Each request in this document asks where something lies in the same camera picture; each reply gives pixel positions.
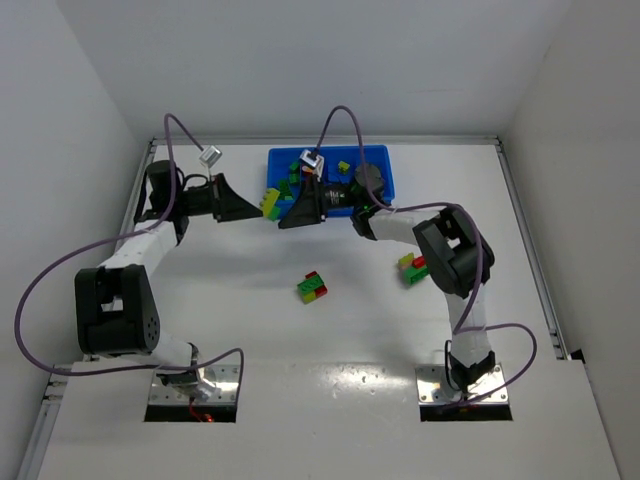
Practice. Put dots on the green two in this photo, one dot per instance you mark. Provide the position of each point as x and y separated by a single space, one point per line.
285 191

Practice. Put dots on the blue plastic sorting bin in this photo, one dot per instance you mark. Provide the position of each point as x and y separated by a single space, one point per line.
279 160

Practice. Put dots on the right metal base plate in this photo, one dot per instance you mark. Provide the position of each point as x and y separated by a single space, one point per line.
433 390

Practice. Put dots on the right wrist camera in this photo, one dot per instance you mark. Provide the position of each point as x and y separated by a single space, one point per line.
311 162

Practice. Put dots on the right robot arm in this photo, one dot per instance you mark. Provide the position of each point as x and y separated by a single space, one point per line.
455 253

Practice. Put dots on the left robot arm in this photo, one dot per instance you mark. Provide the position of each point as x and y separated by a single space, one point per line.
115 308

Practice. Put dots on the large lego block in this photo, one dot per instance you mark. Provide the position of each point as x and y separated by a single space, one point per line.
311 287

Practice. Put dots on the lime two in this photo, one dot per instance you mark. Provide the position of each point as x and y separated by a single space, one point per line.
268 204

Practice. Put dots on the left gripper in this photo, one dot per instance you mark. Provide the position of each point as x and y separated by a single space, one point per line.
216 198

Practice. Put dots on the small stacked lego block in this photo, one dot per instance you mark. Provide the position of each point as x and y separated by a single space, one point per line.
412 269

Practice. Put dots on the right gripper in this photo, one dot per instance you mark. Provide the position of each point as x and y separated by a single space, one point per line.
319 199

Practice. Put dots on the metal base plate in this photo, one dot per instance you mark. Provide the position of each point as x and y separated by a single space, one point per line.
433 390
215 385

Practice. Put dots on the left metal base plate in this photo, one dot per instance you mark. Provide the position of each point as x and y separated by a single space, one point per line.
215 385

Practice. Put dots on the lime lego brick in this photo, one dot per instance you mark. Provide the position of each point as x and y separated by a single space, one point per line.
343 167

